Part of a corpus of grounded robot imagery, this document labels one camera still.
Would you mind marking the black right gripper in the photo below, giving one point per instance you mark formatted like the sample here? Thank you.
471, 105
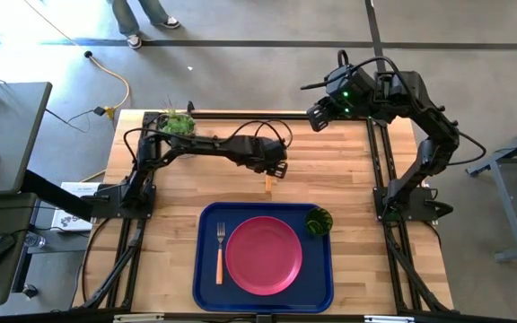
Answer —
353, 92

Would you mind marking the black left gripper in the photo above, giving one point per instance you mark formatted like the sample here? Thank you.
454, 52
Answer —
260, 150

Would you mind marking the green translucent cup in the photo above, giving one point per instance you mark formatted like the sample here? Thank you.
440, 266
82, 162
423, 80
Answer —
318, 221

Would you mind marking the pink plastic plate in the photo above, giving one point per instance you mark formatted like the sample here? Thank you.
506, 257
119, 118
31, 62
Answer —
264, 255

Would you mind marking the blue plastic tray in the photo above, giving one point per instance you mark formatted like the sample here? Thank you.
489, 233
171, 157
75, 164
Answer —
317, 269

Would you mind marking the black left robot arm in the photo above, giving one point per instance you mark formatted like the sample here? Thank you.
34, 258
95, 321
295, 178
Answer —
195, 145

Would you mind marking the potted green succulent plant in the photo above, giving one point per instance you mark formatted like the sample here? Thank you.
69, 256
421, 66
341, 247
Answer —
177, 124

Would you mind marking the white printed booklet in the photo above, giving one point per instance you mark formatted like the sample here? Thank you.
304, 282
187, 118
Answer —
72, 220

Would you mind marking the person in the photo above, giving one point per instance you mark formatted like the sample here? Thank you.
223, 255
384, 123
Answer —
126, 18

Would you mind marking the grey metal stand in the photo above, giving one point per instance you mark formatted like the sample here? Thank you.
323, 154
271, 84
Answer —
507, 206

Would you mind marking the clear water bottle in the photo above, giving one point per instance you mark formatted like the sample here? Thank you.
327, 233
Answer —
35, 241

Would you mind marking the grey desk top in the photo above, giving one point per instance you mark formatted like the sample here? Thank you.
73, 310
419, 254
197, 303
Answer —
7, 134

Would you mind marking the black caster wheel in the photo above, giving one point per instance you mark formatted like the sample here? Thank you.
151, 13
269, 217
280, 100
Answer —
30, 291

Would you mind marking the black aluminium table frame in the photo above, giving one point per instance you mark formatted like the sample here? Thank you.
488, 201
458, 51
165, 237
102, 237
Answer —
240, 116

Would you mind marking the black frame bracket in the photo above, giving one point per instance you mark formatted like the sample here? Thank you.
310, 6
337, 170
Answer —
190, 107

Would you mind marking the black front table rail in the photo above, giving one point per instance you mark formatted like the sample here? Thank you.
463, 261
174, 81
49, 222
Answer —
38, 317

